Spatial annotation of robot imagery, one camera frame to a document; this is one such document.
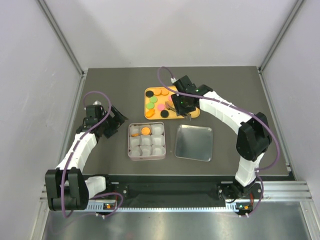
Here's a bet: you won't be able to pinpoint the green cookie upper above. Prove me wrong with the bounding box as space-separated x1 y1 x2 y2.
149 96 158 104

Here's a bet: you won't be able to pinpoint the orange fish cookie left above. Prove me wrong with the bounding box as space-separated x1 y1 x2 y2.
145 109 155 119

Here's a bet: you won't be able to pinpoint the round orange cookie top-left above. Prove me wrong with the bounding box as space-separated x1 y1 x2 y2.
153 88 162 96

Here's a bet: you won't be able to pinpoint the slotted cable duct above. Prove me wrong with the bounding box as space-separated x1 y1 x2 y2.
84 200 253 213

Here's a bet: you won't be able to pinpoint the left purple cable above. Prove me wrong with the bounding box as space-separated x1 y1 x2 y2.
60 90 124 218

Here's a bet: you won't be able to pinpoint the black sandwich cookie bottom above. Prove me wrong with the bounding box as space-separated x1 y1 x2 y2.
160 110 169 119

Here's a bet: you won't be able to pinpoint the tan dotted round cookie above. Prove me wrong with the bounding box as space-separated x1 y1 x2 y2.
140 126 152 136

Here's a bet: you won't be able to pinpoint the yellow cookie tray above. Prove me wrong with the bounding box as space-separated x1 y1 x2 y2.
144 85 202 121

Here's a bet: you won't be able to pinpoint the black sandwich cookie top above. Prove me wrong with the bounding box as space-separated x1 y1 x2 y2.
145 90 154 98

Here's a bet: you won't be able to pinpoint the black sandwich cookie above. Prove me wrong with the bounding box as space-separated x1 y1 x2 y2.
145 90 154 98
160 110 169 119

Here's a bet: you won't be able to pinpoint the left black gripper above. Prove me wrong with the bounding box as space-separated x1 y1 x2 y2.
98 105 129 138

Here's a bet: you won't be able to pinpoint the green cookie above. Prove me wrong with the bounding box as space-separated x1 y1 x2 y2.
146 102 155 110
149 96 158 104

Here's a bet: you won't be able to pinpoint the purple cable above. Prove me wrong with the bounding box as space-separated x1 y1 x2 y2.
157 66 281 218
60 90 124 218

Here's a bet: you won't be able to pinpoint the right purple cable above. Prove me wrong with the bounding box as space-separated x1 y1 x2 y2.
157 66 281 218

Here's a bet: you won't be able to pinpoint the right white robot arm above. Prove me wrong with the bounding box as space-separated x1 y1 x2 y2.
171 75 272 198

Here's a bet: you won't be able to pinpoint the green cookie lower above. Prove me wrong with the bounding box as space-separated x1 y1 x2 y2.
146 102 155 110

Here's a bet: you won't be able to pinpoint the silver tin lid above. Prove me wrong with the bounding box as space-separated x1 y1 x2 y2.
174 124 214 162

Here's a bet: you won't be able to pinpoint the pink cookie tin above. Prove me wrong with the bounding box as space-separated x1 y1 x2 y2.
127 121 167 162

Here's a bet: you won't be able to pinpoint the metal tongs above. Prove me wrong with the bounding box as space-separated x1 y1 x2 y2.
165 101 193 122

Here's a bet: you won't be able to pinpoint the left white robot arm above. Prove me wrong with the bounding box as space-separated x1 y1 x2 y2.
45 101 127 211

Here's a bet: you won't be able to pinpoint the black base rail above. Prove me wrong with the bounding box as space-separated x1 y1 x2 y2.
98 175 263 208

